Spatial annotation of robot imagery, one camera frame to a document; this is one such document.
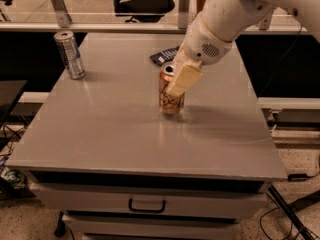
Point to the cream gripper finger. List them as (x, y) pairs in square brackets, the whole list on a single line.
[(179, 58), (184, 78)]

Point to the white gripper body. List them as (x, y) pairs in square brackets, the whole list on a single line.
[(204, 44)]

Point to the orange soda can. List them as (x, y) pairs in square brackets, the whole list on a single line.
[(168, 104)]

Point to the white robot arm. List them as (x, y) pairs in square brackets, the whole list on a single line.
[(230, 17)]

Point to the dark blue rxbar wrapper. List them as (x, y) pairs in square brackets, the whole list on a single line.
[(165, 56)]

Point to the silver energy drink can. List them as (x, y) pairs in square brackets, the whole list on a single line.
[(70, 54)]

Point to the black office chair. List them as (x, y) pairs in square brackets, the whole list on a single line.
[(145, 11)]

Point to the grey drawer cabinet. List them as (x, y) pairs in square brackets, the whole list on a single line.
[(101, 140)]

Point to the metal railing with brackets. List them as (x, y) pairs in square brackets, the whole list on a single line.
[(86, 16)]

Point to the green snack bag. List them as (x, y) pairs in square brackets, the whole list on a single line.
[(14, 177)]

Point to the black drawer handle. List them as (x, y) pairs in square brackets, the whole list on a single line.
[(147, 206)]

